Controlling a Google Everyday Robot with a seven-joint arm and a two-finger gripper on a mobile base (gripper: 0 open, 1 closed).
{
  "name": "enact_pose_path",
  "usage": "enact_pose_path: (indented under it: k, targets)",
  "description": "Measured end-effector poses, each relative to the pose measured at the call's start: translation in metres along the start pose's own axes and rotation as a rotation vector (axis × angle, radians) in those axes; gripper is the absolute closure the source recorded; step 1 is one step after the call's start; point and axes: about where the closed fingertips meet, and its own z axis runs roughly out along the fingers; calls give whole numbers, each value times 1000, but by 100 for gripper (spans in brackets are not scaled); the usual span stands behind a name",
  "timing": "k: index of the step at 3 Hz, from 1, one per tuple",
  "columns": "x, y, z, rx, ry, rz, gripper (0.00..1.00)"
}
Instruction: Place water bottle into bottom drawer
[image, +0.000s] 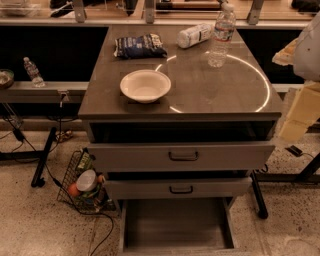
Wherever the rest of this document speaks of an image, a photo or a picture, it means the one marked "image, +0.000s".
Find wire basket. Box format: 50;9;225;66
57;149;115;213

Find grey drawer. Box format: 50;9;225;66
88;141;275;172
119;198;236;256
106;177;252;200

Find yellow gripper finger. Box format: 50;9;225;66
279;82;320;142

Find black power adapter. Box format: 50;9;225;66
286;145;302;157

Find black floor cable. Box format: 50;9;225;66
0;99;115;256

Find white bowl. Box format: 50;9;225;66
120;70;171;103

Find dark blue chip bag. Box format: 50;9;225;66
114;33;167;59

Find grey middle drawer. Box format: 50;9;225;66
106;177;252;200

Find orange ball in basket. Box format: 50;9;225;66
67;183;81;197

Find clear plastic water bottle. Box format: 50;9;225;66
208;2;236;68

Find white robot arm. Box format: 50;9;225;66
272;12;320;142

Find grey top drawer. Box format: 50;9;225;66
88;141;275;172

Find black table leg left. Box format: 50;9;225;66
31;127;57;188

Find white cup in basket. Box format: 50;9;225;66
76;169;97;192

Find small background water bottle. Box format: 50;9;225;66
23;57;45;88

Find white lying bottle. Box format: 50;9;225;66
177;24;213;49

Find grey drawer cabinet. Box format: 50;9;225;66
77;25;284;214

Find grey bottom drawer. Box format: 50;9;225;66
119;198;236;256

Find black table leg right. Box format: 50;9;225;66
251;153;320;219

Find green box in basket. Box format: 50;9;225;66
76;152;93;173

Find black table leg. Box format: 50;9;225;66
251;153;320;219
31;127;57;188

